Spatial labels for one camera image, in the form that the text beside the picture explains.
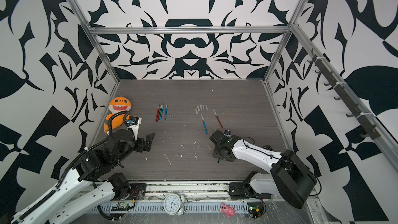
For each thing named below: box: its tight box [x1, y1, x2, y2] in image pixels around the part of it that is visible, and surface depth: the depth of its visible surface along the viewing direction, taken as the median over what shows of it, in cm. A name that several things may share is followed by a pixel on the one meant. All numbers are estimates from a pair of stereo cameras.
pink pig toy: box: [220, 202, 236, 219], surface depth 69 cm
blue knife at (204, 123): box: [200, 113, 209, 135], surface depth 101 cm
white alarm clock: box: [163, 192, 186, 216], surface depth 69 cm
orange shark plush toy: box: [103, 96, 133, 134], surface depth 98 cm
